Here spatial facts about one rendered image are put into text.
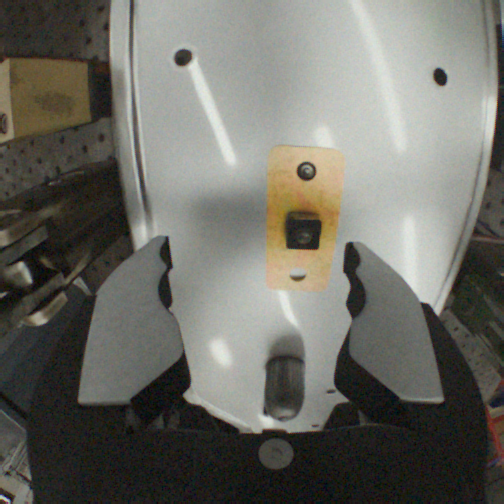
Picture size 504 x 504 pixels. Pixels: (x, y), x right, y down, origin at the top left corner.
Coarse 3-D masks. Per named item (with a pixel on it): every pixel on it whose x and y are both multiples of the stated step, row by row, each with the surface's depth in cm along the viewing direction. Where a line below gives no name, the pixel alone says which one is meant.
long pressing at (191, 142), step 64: (128, 0) 8; (192, 0) 8; (256, 0) 8; (320, 0) 8; (384, 0) 7; (448, 0) 6; (128, 64) 10; (192, 64) 10; (256, 64) 10; (320, 64) 10; (384, 64) 9; (448, 64) 8; (128, 128) 12; (192, 128) 12; (256, 128) 12; (320, 128) 11; (384, 128) 11; (448, 128) 10; (128, 192) 14; (192, 192) 14; (256, 192) 13; (384, 192) 12; (448, 192) 12; (192, 256) 16; (256, 256) 15; (384, 256) 14; (448, 256) 13; (192, 320) 18; (256, 320) 18; (320, 320) 17; (192, 384) 23; (256, 384) 22; (320, 384) 21
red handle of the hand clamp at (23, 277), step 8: (24, 256) 10; (32, 256) 10; (8, 264) 9; (16, 264) 9; (24, 264) 10; (32, 264) 10; (0, 272) 9; (8, 272) 9; (16, 272) 9; (24, 272) 10; (32, 272) 10; (0, 280) 9; (8, 280) 9; (16, 280) 9; (24, 280) 10; (32, 280) 10; (0, 288) 9; (8, 288) 9; (16, 288) 10; (24, 288) 10
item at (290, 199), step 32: (288, 160) 12; (320, 160) 12; (288, 192) 13; (320, 192) 12; (288, 224) 13; (320, 224) 12; (288, 256) 15; (320, 256) 14; (288, 288) 16; (320, 288) 15
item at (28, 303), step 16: (32, 240) 10; (0, 256) 8; (16, 256) 9; (48, 272) 12; (32, 288) 10; (48, 288) 11; (0, 304) 9; (16, 304) 9; (32, 304) 10; (0, 320) 8; (16, 320) 9; (0, 336) 8
